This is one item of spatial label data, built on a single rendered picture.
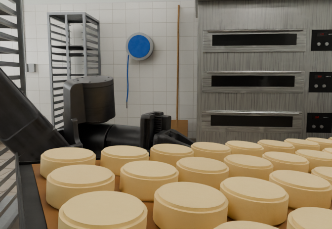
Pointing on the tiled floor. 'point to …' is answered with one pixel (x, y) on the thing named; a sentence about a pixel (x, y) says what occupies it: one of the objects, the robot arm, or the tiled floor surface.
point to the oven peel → (181, 125)
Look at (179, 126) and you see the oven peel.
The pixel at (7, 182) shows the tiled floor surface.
